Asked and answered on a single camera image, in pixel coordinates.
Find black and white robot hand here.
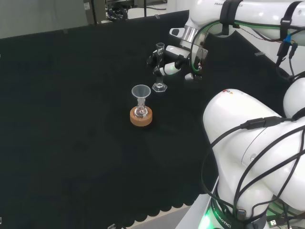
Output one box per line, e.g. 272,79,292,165
146,44,203,83

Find clear glass graduated cylinder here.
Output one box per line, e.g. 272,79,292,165
152,42,168,94

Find clear plastic funnel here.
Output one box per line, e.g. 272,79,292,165
131,84,152,108

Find clear round-bottom flask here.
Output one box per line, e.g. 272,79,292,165
133,98,148,119

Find dark grey cabinet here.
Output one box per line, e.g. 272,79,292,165
82,0,107,25

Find black bench cloth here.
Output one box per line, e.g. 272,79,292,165
0,7,296,229

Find pale board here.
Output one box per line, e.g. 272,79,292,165
0,0,89,39

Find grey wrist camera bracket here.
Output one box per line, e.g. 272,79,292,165
190,32,210,73

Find brown cork ring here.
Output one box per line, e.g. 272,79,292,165
129,106,153,128

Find black cable bundle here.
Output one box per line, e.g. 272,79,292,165
106,5,129,22

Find black cable with inline connector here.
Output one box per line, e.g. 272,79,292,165
209,116,305,150

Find hanging black cables with plugs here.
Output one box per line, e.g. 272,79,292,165
275,31,305,83

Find thin black cable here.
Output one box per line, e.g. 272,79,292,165
232,126,305,222

